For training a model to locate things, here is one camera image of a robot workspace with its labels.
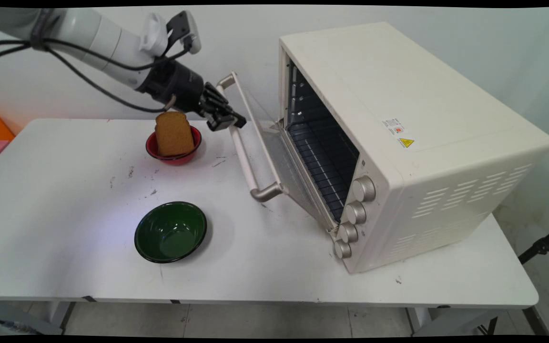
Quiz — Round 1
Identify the red bowl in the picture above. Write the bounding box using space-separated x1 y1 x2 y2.
146 125 203 166

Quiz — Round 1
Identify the white table leg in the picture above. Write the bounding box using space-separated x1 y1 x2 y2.
406 307 447 336
46 301 78 335

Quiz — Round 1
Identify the white label sticker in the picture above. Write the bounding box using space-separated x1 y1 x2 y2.
382 118 405 136

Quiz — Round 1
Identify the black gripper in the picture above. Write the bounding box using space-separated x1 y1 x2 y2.
135 58 247 132

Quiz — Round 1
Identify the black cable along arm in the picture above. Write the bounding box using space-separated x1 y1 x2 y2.
0 37 194 114

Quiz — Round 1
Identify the cream toaster oven body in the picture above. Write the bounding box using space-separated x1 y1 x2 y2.
278 21 549 275

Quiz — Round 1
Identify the dark green bowl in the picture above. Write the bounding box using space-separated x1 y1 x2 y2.
134 201 208 264

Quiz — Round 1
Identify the black tripod stand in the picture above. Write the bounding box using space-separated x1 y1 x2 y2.
518 223 549 265

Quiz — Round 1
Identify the glass oven door with handle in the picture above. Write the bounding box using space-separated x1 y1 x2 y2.
215 71 338 232

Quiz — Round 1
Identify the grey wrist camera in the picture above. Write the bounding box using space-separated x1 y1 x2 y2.
166 10 203 55

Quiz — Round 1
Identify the brown bread slice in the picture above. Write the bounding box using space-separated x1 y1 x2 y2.
155 111 195 157

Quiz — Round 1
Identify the wire oven rack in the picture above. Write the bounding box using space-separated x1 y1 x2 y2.
286 116 360 223

